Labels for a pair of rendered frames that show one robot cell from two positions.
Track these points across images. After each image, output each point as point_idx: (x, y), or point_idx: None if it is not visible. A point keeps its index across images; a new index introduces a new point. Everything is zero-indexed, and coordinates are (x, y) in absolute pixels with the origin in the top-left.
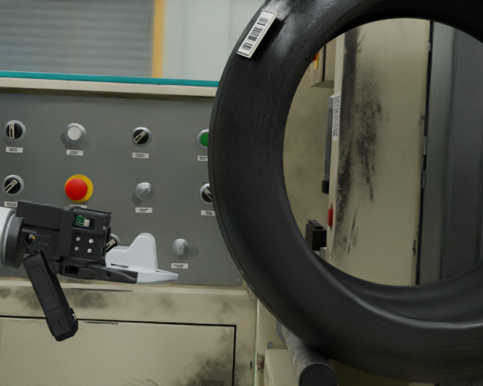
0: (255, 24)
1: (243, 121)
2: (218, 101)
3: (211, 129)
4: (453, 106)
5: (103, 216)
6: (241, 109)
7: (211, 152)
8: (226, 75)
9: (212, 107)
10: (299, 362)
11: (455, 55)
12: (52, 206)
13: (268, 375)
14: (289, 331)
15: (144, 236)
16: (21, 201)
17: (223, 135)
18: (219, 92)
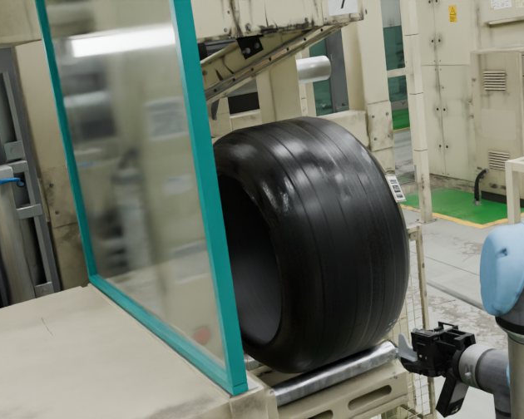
0: (391, 184)
1: (407, 234)
2: (400, 231)
3: (400, 248)
4: (51, 249)
5: (438, 321)
6: (406, 229)
7: (403, 261)
8: (397, 215)
9: (395, 237)
10: (381, 353)
11: (42, 208)
12: (457, 329)
13: (323, 410)
14: (311, 380)
15: (416, 327)
16: (472, 333)
17: (407, 247)
18: (397, 226)
